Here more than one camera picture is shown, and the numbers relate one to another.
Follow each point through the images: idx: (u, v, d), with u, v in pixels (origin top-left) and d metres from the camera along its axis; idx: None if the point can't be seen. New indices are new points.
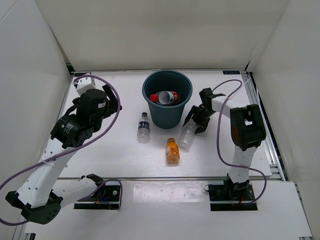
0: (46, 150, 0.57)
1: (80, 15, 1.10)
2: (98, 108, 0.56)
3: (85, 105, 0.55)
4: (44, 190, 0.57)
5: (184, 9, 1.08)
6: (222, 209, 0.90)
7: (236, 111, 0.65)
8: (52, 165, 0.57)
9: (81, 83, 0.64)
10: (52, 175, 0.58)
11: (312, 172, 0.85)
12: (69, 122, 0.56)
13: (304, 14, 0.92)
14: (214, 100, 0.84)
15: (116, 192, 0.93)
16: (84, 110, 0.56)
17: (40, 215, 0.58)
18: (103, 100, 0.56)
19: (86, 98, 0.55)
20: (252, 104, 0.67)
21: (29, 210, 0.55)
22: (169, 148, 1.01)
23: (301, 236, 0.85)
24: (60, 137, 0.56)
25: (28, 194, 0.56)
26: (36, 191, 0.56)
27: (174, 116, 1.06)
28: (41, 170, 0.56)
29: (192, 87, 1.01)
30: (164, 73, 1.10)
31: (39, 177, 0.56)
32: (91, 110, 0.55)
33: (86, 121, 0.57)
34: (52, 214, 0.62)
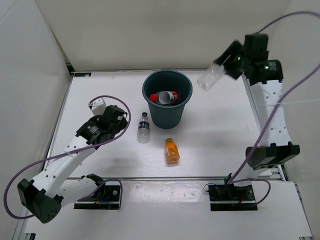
0: (71, 145, 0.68)
1: (80, 15, 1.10)
2: (117, 120, 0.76)
3: (109, 114, 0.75)
4: (60, 179, 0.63)
5: (184, 9, 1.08)
6: (222, 209, 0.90)
7: (271, 151, 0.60)
8: (74, 157, 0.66)
9: (96, 103, 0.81)
10: (71, 168, 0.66)
11: (312, 172, 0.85)
12: (93, 126, 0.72)
13: (304, 13, 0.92)
14: (262, 88, 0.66)
15: (116, 192, 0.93)
16: (106, 119, 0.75)
17: (47, 208, 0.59)
18: (121, 113, 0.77)
19: (111, 110, 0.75)
20: (294, 149, 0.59)
21: (42, 196, 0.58)
22: (168, 149, 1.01)
23: (301, 236, 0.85)
24: (85, 136, 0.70)
25: (45, 180, 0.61)
26: (54, 178, 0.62)
27: (174, 117, 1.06)
28: (64, 159, 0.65)
29: (192, 87, 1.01)
30: (164, 73, 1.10)
31: (60, 166, 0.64)
32: (112, 120, 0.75)
33: (106, 128, 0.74)
34: (53, 215, 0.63)
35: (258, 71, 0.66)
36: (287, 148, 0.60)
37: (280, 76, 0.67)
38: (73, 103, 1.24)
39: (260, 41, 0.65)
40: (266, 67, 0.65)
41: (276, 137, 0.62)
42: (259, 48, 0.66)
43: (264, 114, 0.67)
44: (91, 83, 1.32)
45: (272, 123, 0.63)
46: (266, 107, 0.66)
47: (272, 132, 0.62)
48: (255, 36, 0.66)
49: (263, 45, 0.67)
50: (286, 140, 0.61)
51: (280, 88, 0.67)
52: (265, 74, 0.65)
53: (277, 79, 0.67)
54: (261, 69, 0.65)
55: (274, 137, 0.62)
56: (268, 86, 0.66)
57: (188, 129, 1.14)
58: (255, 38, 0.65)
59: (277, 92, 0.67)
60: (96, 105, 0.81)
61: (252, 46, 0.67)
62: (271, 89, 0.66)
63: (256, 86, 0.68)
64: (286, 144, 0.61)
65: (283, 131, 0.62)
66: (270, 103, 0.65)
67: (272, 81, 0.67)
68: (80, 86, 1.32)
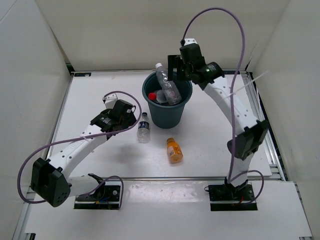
0: (86, 131, 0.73)
1: (80, 15, 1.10)
2: (127, 112, 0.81)
3: (119, 107, 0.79)
4: (73, 161, 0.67)
5: (184, 9, 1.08)
6: (222, 209, 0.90)
7: (248, 134, 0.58)
8: (89, 141, 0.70)
9: (109, 98, 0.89)
10: (83, 153, 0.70)
11: (312, 172, 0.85)
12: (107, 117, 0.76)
13: (304, 13, 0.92)
14: (213, 87, 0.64)
15: (116, 192, 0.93)
16: (117, 112, 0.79)
17: (60, 188, 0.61)
18: (130, 107, 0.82)
19: (122, 103, 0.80)
20: (262, 123, 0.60)
21: (59, 174, 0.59)
22: (173, 148, 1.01)
23: (301, 236, 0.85)
24: (99, 125, 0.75)
25: (61, 159, 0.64)
26: (70, 158, 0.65)
27: (174, 116, 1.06)
28: (79, 143, 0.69)
29: (192, 88, 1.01)
30: (164, 73, 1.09)
31: (76, 148, 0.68)
32: (122, 112, 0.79)
33: (117, 119, 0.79)
34: (62, 199, 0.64)
35: (202, 76, 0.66)
36: (258, 127, 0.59)
37: (222, 73, 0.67)
38: (72, 103, 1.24)
39: (193, 51, 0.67)
40: (208, 70, 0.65)
41: (245, 121, 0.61)
42: (196, 55, 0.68)
43: (224, 109, 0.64)
44: (91, 83, 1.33)
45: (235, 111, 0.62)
46: (224, 101, 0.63)
47: (239, 118, 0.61)
48: (187, 47, 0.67)
49: (199, 52, 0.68)
50: (253, 119, 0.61)
51: (227, 81, 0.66)
52: (209, 77, 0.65)
53: (221, 76, 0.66)
54: (204, 73, 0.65)
55: (244, 121, 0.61)
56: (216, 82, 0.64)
57: (188, 129, 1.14)
58: (187, 48, 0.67)
59: (227, 85, 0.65)
60: (109, 99, 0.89)
61: (188, 56, 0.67)
62: (220, 85, 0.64)
63: (207, 88, 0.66)
64: (256, 123, 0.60)
65: (247, 113, 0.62)
66: (225, 96, 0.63)
67: (217, 79, 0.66)
68: (80, 85, 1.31)
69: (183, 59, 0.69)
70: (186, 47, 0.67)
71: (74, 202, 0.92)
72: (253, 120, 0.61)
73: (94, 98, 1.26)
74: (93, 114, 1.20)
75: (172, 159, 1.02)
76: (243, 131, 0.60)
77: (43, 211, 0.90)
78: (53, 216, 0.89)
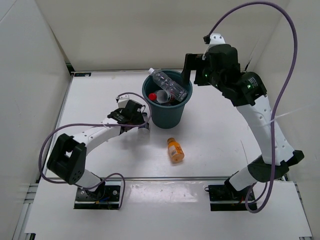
0: (104, 121, 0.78)
1: (80, 15, 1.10)
2: (137, 111, 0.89)
3: (131, 106, 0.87)
4: (92, 143, 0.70)
5: (184, 9, 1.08)
6: (222, 209, 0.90)
7: (284, 171, 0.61)
8: (108, 129, 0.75)
9: (122, 98, 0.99)
10: (99, 139, 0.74)
11: (312, 172, 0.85)
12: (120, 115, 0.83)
13: (304, 13, 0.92)
14: (254, 109, 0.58)
15: (116, 192, 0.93)
16: (128, 110, 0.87)
17: (78, 164, 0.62)
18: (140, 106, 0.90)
19: (133, 102, 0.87)
20: (298, 156, 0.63)
21: (82, 148, 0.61)
22: (175, 148, 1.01)
23: (301, 236, 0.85)
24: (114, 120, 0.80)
25: (83, 137, 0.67)
26: (91, 138, 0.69)
27: (175, 115, 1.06)
28: (99, 128, 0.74)
29: (192, 87, 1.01)
30: (165, 73, 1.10)
31: (97, 131, 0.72)
32: (133, 111, 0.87)
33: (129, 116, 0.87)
34: (76, 177, 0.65)
35: (241, 92, 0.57)
36: (293, 159, 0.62)
37: (263, 91, 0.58)
38: (72, 103, 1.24)
39: (229, 58, 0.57)
40: (248, 87, 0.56)
41: (283, 155, 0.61)
42: (231, 63, 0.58)
43: (261, 135, 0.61)
44: (91, 83, 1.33)
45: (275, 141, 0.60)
46: (263, 127, 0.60)
47: (278, 150, 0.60)
48: (221, 52, 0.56)
49: (234, 59, 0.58)
50: (290, 151, 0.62)
51: (268, 101, 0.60)
52: (249, 95, 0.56)
53: (262, 94, 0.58)
54: (244, 90, 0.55)
55: (281, 155, 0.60)
56: (257, 104, 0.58)
57: (188, 129, 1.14)
58: (222, 55, 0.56)
59: (267, 107, 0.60)
60: (122, 99, 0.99)
61: (221, 64, 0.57)
62: (262, 108, 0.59)
63: (246, 108, 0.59)
64: (292, 155, 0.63)
65: (285, 144, 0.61)
66: (266, 123, 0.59)
67: (258, 98, 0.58)
68: (80, 85, 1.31)
69: (212, 64, 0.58)
70: (220, 53, 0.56)
71: (74, 202, 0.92)
72: (289, 152, 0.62)
73: (94, 98, 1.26)
74: (93, 114, 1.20)
75: (174, 159, 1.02)
76: (278, 164, 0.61)
77: (43, 211, 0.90)
78: (53, 216, 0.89)
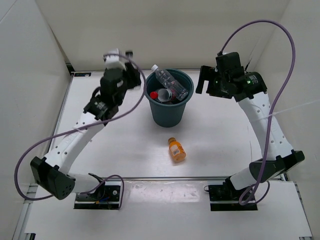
0: (79, 121, 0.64)
1: (80, 15, 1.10)
2: (117, 88, 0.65)
3: (106, 85, 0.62)
4: (70, 156, 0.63)
5: (184, 9, 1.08)
6: (222, 209, 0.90)
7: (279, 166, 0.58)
8: (84, 133, 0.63)
9: (110, 59, 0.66)
10: (80, 144, 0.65)
11: (312, 172, 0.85)
12: (100, 102, 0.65)
13: (304, 14, 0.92)
14: (251, 103, 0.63)
15: (116, 192, 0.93)
16: (107, 89, 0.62)
17: (61, 185, 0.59)
18: (119, 79, 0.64)
19: (107, 80, 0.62)
20: (298, 157, 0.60)
21: (56, 172, 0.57)
22: (177, 147, 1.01)
23: (301, 236, 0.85)
24: (93, 112, 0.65)
25: (56, 157, 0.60)
26: (66, 153, 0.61)
27: (175, 114, 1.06)
28: (73, 136, 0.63)
29: (193, 88, 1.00)
30: (168, 72, 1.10)
31: (71, 142, 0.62)
32: (113, 90, 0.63)
33: (110, 101, 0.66)
34: (68, 191, 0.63)
35: (242, 87, 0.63)
36: (292, 158, 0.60)
37: (264, 87, 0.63)
38: (73, 103, 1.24)
39: (231, 60, 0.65)
40: (248, 83, 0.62)
41: (279, 149, 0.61)
42: (234, 64, 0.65)
43: (259, 129, 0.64)
44: (91, 83, 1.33)
45: (271, 136, 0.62)
46: (260, 121, 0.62)
47: (274, 145, 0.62)
48: (224, 56, 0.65)
49: (237, 61, 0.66)
50: (288, 149, 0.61)
51: (268, 98, 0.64)
52: (248, 90, 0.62)
53: (262, 91, 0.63)
54: (244, 85, 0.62)
55: (278, 149, 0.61)
56: (255, 99, 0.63)
57: (188, 129, 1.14)
58: (225, 57, 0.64)
59: (266, 103, 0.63)
60: (111, 61, 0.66)
61: (225, 65, 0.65)
62: (260, 103, 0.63)
63: (243, 102, 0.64)
64: (290, 153, 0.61)
65: (283, 141, 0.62)
66: (263, 117, 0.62)
67: (258, 94, 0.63)
68: (80, 85, 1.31)
69: (219, 68, 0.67)
70: (223, 56, 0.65)
71: (74, 202, 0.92)
72: (287, 149, 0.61)
73: None
74: None
75: (175, 159, 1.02)
76: (274, 159, 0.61)
77: (43, 211, 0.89)
78: (53, 216, 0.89)
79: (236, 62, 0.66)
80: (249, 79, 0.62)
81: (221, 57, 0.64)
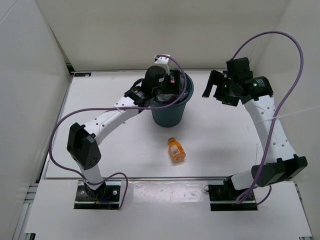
0: (119, 102, 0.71)
1: (81, 15, 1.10)
2: (158, 82, 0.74)
3: (151, 76, 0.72)
4: (105, 131, 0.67)
5: (184, 9, 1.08)
6: (222, 209, 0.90)
7: (279, 169, 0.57)
8: (122, 112, 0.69)
9: (161, 59, 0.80)
10: (113, 125, 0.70)
11: (312, 172, 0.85)
12: (140, 92, 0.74)
13: (304, 14, 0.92)
14: (256, 105, 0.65)
15: (116, 192, 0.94)
16: (150, 80, 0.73)
17: (92, 153, 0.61)
18: (162, 75, 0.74)
19: (152, 73, 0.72)
20: (300, 163, 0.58)
21: (93, 139, 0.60)
22: (177, 147, 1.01)
23: (301, 236, 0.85)
24: (132, 98, 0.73)
25: (95, 126, 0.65)
26: (103, 126, 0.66)
27: (175, 114, 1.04)
28: (112, 113, 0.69)
29: (193, 89, 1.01)
30: None
31: (110, 117, 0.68)
32: (153, 83, 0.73)
33: (149, 92, 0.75)
34: (91, 164, 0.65)
35: (248, 89, 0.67)
36: (293, 162, 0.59)
37: (270, 91, 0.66)
38: (73, 103, 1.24)
39: (240, 64, 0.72)
40: (255, 85, 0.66)
41: (281, 152, 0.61)
42: (242, 69, 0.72)
43: (262, 131, 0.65)
44: (92, 83, 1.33)
45: (273, 138, 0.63)
46: (263, 123, 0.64)
47: (276, 147, 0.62)
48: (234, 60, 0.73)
49: (247, 66, 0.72)
50: (290, 153, 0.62)
51: (273, 102, 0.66)
52: (253, 92, 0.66)
53: (268, 94, 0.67)
54: (250, 87, 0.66)
55: (279, 152, 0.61)
56: (260, 101, 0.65)
57: (188, 129, 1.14)
58: (234, 61, 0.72)
59: (271, 106, 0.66)
60: (160, 61, 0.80)
61: (234, 69, 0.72)
62: (265, 105, 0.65)
63: (249, 104, 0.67)
64: (292, 157, 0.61)
65: (285, 144, 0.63)
66: (267, 119, 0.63)
67: (263, 97, 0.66)
68: (80, 85, 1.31)
69: (230, 71, 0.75)
70: (233, 61, 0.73)
71: (74, 202, 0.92)
72: (289, 153, 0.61)
73: (94, 98, 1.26)
74: (94, 113, 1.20)
75: (174, 159, 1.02)
76: (275, 161, 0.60)
77: (43, 211, 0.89)
78: (53, 216, 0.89)
79: (246, 67, 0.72)
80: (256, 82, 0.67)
81: (231, 61, 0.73)
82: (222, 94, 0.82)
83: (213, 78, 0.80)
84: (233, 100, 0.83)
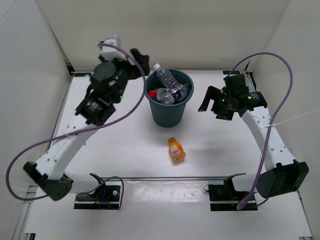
0: (70, 125, 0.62)
1: (80, 15, 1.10)
2: (111, 87, 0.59)
3: (96, 84, 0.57)
4: (61, 163, 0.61)
5: (184, 9, 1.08)
6: (222, 209, 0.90)
7: (279, 172, 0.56)
8: (74, 139, 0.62)
9: (106, 50, 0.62)
10: (70, 152, 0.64)
11: (312, 172, 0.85)
12: (93, 102, 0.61)
13: (304, 14, 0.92)
14: (251, 114, 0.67)
15: (116, 192, 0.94)
16: (98, 89, 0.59)
17: (53, 190, 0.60)
18: (112, 79, 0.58)
19: (96, 80, 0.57)
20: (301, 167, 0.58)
21: (46, 181, 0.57)
22: (177, 147, 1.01)
23: (301, 236, 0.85)
24: (84, 114, 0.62)
25: (47, 164, 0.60)
26: (55, 161, 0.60)
27: (175, 116, 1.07)
28: (63, 142, 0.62)
29: (193, 89, 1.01)
30: (170, 72, 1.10)
31: (61, 149, 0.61)
32: (105, 91, 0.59)
33: (105, 100, 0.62)
34: (61, 194, 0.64)
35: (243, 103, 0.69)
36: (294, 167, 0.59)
37: (264, 103, 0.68)
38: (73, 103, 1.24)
39: (237, 80, 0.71)
40: (249, 99, 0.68)
41: (279, 158, 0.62)
42: (240, 84, 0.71)
43: (259, 139, 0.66)
44: None
45: (271, 144, 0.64)
46: (260, 130, 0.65)
47: (274, 153, 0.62)
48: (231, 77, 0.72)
49: (243, 81, 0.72)
50: (290, 159, 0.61)
51: (268, 111, 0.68)
52: (249, 104, 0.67)
53: (263, 105, 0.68)
54: (245, 101, 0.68)
55: (278, 157, 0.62)
56: (255, 111, 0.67)
57: (188, 129, 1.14)
58: (231, 78, 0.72)
59: (267, 115, 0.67)
60: (108, 51, 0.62)
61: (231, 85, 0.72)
62: (260, 114, 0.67)
63: (245, 115, 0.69)
64: (292, 163, 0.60)
65: (284, 150, 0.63)
66: (263, 126, 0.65)
67: (257, 107, 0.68)
68: (80, 86, 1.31)
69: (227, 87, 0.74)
70: (231, 77, 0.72)
71: (74, 202, 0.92)
72: (289, 159, 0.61)
73: None
74: None
75: (175, 159, 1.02)
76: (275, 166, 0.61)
77: (43, 211, 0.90)
78: (53, 216, 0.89)
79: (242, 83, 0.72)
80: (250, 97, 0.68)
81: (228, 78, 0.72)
82: (219, 108, 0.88)
83: (209, 94, 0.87)
84: (227, 113, 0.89)
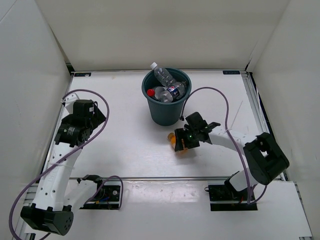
0: (55, 154, 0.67)
1: (80, 15, 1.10)
2: (89, 112, 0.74)
3: (80, 109, 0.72)
4: (60, 192, 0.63)
5: (183, 9, 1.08)
6: (221, 209, 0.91)
7: (252, 148, 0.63)
8: (65, 164, 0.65)
9: (69, 100, 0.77)
10: (65, 178, 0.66)
11: (312, 172, 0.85)
12: (70, 127, 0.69)
13: (305, 14, 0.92)
14: (213, 133, 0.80)
15: (116, 192, 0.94)
16: (79, 114, 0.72)
17: (60, 221, 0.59)
18: (91, 105, 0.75)
19: (80, 105, 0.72)
20: (262, 135, 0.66)
21: (52, 213, 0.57)
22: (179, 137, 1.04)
23: (301, 236, 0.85)
24: (65, 140, 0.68)
25: (46, 198, 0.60)
26: (54, 191, 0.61)
27: (174, 115, 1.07)
28: (55, 171, 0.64)
29: (190, 84, 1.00)
30: (168, 71, 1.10)
31: (55, 178, 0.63)
32: (85, 114, 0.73)
33: (83, 123, 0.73)
34: (66, 226, 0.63)
35: (206, 134, 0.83)
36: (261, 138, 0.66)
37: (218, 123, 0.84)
38: None
39: (195, 118, 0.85)
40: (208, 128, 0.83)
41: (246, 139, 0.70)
42: (199, 120, 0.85)
43: (229, 143, 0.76)
44: (91, 83, 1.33)
45: (234, 137, 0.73)
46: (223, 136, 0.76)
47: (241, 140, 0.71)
48: (189, 116, 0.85)
49: (199, 116, 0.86)
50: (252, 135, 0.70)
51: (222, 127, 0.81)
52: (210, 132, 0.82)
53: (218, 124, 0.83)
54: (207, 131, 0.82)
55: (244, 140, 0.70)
56: (213, 129, 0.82)
57: None
58: (190, 118, 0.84)
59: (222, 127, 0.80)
60: (69, 102, 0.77)
61: (193, 124, 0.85)
62: (218, 129, 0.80)
63: (210, 136, 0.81)
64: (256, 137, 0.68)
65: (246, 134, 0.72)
66: (223, 132, 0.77)
67: (214, 128, 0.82)
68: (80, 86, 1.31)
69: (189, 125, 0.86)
70: (189, 116, 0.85)
71: None
72: (254, 137, 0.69)
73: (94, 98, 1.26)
74: None
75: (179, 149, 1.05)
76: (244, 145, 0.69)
77: None
78: None
79: (199, 119, 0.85)
80: (210, 127, 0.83)
81: (187, 118, 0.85)
82: (191, 143, 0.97)
83: (179, 134, 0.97)
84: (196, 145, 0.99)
